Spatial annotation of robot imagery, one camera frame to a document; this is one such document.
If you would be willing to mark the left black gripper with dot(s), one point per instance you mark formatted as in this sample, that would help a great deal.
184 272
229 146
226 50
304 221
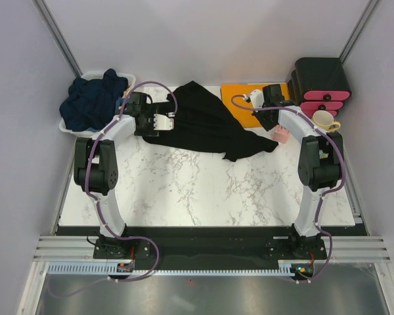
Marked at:
148 132

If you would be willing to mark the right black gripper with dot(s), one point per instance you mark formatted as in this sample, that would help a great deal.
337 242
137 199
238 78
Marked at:
268 126

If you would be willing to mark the black t shirt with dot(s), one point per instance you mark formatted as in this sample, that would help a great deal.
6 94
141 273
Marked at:
204 124

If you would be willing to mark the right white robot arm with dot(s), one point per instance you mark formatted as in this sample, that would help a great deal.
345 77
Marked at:
319 167

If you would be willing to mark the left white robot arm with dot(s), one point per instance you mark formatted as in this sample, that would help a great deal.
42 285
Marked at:
95 162

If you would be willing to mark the pink toy block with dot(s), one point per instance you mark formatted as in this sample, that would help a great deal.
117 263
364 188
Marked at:
280 134

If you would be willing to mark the white laundry basket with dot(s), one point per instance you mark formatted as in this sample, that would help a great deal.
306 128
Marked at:
75 129

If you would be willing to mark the orange folder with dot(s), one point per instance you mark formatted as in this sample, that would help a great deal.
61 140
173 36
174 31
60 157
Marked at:
245 117

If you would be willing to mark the light blue garment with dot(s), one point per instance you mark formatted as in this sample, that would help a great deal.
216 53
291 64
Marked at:
103 114

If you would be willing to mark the cream garment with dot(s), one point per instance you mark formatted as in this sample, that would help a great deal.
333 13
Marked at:
126 92

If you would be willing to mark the yellow mug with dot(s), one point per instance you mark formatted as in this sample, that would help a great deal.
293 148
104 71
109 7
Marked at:
326 121

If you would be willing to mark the navy blue t shirt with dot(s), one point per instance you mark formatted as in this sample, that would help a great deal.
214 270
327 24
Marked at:
88 101

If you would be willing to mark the black pink drawer unit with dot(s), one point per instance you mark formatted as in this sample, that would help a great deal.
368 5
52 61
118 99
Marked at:
319 83

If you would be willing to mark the blue children's book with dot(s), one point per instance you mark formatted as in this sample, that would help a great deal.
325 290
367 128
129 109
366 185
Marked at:
323 155

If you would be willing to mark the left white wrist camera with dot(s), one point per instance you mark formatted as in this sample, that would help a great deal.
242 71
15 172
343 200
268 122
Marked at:
163 123

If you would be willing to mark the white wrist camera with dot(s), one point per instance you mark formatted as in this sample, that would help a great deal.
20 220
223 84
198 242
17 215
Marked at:
256 98
163 123

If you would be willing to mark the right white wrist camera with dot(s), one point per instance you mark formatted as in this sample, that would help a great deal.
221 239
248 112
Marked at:
256 98

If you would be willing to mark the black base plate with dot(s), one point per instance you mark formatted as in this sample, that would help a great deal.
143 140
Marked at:
203 247

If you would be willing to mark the aluminium frame rail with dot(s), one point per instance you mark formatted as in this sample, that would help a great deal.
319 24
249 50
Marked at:
345 249

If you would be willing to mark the white slotted cable duct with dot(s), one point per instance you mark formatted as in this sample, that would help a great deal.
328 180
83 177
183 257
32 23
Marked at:
133 269

